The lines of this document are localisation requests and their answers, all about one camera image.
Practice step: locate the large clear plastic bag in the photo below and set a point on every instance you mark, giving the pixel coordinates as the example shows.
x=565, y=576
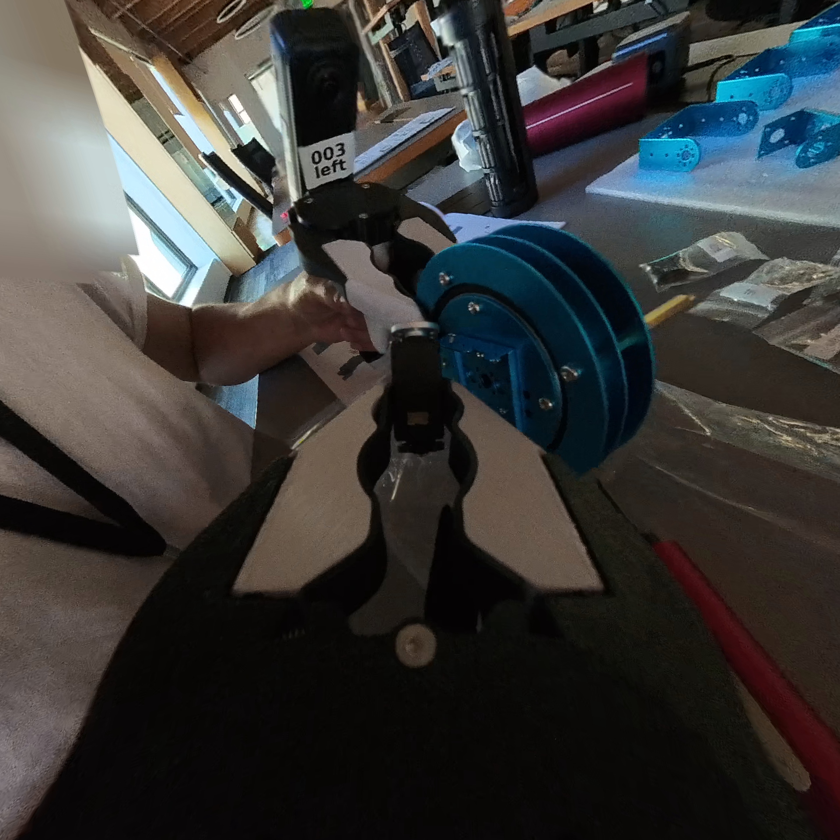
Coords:
x=754, y=426

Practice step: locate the black servo with silver horn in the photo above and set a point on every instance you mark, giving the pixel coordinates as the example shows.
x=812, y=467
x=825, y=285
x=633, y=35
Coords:
x=413, y=374

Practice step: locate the group of small screw bags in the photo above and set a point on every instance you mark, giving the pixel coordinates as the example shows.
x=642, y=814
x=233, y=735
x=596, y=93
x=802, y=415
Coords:
x=741, y=289

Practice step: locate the magenta metal cylinder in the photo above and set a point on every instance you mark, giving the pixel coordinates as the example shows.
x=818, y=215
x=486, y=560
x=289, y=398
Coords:
x=577, y=111

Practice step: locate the grey electronic device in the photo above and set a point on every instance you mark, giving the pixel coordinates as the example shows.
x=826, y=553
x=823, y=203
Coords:
x=656, y=39

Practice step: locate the pink screwdriver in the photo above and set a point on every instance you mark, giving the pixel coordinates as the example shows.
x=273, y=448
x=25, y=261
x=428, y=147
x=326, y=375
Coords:
x=741, y=656

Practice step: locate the white foam sheet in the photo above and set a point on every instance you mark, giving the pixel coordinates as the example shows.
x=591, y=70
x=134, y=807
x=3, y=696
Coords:
x=689, y=190

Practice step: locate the white instruction sheet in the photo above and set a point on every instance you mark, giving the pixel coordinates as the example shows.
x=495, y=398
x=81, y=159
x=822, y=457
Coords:
x=315, y=358
x=479, y=226

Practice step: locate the large blue U bracket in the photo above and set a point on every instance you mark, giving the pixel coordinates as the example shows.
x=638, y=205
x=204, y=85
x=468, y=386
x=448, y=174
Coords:
x=754, y=82
x=669, y=148
x=817, y=26

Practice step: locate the black patterned bottle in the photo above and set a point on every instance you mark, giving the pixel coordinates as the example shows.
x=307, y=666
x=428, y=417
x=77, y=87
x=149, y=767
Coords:
x=492, y=131

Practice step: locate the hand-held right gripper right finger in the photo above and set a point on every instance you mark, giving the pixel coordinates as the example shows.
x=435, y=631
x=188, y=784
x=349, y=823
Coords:
x=525, y=518

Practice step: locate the small blue metal bracket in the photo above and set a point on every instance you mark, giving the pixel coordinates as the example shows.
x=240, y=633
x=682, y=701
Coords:
x=781, y=134
x=823, y=151

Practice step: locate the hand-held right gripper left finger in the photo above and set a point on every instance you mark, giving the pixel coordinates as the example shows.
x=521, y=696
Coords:
x=308, y=518

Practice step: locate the person's white shirt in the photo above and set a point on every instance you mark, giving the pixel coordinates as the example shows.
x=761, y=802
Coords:
x=98, y=426

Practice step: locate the person's left hand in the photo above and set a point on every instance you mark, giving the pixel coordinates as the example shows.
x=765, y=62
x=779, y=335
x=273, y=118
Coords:
x=321, y=315

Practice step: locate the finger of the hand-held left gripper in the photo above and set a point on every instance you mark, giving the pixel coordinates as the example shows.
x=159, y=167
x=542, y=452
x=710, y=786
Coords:
x=423, y=236
x=351, y=262

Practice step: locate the person's left forearm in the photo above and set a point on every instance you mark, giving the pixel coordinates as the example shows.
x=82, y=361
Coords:
x=243, y=334

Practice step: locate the blue robot arm turntable base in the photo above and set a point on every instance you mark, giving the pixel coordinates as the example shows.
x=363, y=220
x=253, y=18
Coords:
x=590, y=315

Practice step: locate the dark grey desk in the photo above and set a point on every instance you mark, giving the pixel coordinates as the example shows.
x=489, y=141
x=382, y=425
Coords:
x=722, y=512

